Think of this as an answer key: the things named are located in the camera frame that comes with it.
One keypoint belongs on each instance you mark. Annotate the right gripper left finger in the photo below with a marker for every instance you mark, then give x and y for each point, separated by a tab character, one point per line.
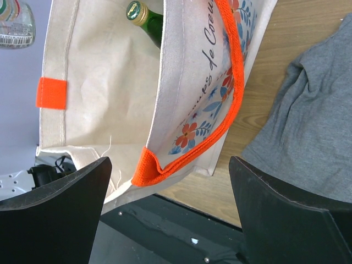
57	222

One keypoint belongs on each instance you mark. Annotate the right grey shorts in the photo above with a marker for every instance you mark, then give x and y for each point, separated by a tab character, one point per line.
306	140

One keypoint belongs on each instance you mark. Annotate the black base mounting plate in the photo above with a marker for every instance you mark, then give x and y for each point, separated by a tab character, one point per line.
178	233

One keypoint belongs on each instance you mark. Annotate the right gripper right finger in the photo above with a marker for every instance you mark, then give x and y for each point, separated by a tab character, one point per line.
282	223

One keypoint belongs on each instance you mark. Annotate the beige canvas tote bag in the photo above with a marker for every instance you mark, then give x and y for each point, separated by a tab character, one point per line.
158	113

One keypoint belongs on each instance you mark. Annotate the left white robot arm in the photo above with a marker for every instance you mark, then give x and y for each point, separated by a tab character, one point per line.
45	170

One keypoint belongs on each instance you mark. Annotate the clear bottle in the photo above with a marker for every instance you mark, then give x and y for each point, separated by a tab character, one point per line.
17	25

